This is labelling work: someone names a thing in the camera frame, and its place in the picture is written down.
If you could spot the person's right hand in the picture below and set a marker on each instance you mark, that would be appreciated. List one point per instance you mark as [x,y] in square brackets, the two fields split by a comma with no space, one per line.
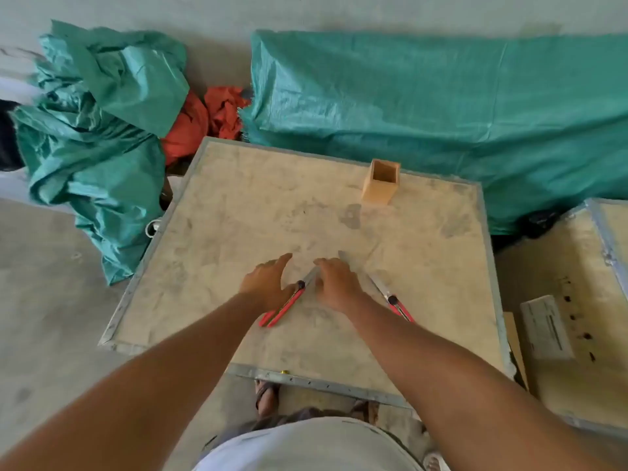
[338,286]

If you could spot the person's left hand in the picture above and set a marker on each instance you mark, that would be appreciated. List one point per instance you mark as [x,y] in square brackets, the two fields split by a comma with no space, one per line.
[265,286]

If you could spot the red utility knife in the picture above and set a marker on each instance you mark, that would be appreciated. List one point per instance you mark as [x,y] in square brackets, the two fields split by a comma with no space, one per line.
[400,309]
[284,306]

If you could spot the small wooden box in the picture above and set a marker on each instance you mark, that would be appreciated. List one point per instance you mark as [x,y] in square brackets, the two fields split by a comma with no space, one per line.
[378,193]

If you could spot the person's right forearm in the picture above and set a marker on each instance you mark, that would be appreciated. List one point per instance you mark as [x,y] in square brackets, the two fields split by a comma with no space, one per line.
[441,382]

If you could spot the person's left forearm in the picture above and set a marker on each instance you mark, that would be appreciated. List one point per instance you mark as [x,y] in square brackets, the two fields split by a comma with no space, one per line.
[147,387]

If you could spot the plywood crate with metal edges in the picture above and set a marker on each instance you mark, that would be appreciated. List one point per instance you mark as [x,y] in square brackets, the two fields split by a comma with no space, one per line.
[245,215]

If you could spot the brown sandal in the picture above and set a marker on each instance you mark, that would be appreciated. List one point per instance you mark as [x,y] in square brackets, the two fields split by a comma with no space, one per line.
[266,397]
[365,412]

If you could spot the grey trousers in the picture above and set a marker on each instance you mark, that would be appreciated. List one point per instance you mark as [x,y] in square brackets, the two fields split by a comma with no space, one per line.
[294,415]

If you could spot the white printed shirt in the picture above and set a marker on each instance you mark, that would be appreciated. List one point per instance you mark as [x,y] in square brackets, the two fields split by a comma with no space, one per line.
[304,446]

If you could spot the orange cloth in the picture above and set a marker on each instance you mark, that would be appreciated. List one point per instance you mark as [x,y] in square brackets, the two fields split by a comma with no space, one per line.
[186,127]

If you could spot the large green tarp bundle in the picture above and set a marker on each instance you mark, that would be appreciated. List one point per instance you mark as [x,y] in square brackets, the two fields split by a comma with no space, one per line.
[417,102]

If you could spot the white paper label pouch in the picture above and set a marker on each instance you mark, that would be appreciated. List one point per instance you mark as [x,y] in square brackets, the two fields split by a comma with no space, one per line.
[544,328]

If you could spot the black plastic bag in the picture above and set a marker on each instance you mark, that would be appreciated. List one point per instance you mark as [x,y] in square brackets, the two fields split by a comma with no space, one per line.
[539,223]

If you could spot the crumpled green tarp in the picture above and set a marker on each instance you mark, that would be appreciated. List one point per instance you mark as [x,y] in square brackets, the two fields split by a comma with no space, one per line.
[98,142]

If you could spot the low plywood crate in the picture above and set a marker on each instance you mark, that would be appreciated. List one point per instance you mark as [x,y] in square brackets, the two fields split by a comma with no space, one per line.
[564,269]

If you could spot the tall plywood crate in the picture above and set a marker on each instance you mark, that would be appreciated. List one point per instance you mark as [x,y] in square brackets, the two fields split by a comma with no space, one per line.
[618,225]

